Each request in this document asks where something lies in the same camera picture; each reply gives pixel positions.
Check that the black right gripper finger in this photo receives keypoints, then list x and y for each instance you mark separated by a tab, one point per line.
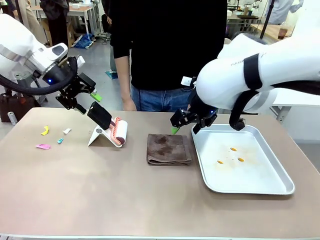
180	120
203	123

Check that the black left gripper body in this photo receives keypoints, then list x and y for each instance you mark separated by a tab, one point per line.
68	88

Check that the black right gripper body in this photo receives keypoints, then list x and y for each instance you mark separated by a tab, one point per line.
201	106

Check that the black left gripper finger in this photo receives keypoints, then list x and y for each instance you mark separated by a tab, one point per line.
75	104
88	83

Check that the brown cloth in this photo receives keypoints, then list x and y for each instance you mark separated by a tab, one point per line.
168	150

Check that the yellow paper scrap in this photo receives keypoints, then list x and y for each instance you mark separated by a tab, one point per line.
45	131

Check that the pink paper scrap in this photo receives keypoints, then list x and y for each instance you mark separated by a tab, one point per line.
43	146

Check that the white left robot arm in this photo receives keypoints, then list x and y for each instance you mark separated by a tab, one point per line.
17	47

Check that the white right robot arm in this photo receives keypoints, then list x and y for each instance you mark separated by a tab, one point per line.
275	70

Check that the person's right forearm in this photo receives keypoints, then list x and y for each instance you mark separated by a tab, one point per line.
123	75

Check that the person's right hand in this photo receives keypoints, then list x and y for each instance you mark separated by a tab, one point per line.
129	104

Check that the teal floor mat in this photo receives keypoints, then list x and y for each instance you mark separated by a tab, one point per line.
111	74

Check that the white paper scrap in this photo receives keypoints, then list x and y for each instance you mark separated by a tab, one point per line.
66	131

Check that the orange crumb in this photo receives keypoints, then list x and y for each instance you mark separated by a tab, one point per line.
233	149
220	162
240	159

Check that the teal paper scrap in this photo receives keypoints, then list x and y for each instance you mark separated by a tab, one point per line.
60	141

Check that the white phone stand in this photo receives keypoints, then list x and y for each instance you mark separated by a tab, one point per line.
100	136

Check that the blue plastic bag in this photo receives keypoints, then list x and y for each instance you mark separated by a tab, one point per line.
83	41

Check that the grey round stool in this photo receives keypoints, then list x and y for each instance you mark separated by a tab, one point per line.
22	76

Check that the brown leather bag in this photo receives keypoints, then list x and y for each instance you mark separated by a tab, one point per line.
17	107

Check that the bystander in blue jeans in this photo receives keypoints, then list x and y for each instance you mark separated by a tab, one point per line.
107	25

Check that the silver drink can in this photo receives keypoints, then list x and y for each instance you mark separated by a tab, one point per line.
12	118

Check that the silver metal tray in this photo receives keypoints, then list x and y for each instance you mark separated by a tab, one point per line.
240	177

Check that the bystander in black trousers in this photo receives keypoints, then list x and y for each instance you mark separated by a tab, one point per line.
56	22

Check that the person body black sweater jeans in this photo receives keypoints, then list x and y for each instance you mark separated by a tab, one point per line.
165	45

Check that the wood top table white legs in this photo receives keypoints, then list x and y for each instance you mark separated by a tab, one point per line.
80	11

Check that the bystander in beige clothes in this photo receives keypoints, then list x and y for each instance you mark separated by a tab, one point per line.
31	22

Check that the wooden top work table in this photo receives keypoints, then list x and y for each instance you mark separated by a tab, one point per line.
271	31

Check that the black stand pole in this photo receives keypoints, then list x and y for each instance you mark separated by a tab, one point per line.
266	20

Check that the brown glass jar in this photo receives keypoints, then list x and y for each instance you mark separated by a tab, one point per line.
282	32

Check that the bystander in light blue shirt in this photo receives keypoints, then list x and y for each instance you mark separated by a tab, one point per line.
282	11

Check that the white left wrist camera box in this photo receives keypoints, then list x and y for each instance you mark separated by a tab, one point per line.
80	61

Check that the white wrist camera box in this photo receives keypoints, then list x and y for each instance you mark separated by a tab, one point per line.
80	61
187	81

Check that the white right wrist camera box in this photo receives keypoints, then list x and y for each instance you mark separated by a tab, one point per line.
187	81

